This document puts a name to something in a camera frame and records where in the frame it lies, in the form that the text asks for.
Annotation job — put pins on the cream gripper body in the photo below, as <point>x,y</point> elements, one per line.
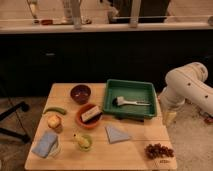
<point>168,117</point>

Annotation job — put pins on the blue towel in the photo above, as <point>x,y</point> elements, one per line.
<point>115,135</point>

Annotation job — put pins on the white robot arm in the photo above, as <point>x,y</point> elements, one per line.
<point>186,82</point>

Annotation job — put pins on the orange bowl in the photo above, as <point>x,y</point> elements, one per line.
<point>92,123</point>

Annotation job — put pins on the green small bowl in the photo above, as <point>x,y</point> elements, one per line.
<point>89,139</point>

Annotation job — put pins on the purple bowl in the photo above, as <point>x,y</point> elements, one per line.
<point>80,94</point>

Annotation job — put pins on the purple grape bunch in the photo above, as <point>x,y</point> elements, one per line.
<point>158,151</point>

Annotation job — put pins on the green plastic tray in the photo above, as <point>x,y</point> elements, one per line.
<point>130,91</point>

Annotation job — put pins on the silver metal spatula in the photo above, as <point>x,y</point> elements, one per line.
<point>120,101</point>

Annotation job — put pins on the wooden block eraser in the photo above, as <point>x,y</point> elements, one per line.
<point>86,116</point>

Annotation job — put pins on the yellow toy corn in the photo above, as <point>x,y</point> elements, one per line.
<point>82,141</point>

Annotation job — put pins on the blue sponge cloth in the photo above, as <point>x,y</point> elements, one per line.
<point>44,145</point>

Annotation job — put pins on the black chair base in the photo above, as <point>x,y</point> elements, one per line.
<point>11,125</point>

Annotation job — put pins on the red small dish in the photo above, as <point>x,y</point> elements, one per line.
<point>46,22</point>

